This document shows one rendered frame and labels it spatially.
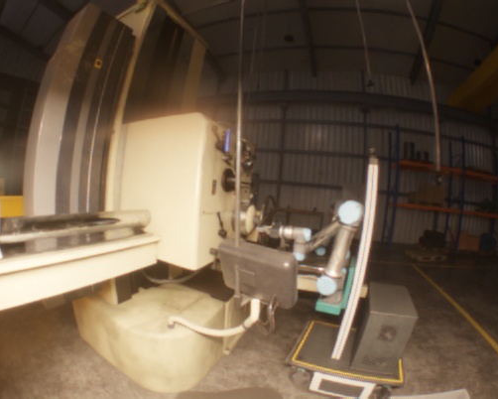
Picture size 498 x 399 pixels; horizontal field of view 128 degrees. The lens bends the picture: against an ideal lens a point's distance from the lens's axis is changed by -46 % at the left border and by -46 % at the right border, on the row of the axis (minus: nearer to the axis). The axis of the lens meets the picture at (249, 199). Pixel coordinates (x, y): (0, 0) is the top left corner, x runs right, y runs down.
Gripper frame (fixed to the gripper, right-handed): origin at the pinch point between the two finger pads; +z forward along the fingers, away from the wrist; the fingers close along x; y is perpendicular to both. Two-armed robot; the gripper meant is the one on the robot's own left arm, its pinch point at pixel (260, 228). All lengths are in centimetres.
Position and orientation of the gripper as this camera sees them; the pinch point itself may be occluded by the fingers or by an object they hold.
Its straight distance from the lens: 138.6
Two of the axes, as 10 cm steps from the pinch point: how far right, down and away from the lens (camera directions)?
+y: 0.4, -9.8, -1.7
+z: -9.3, -1.0, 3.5
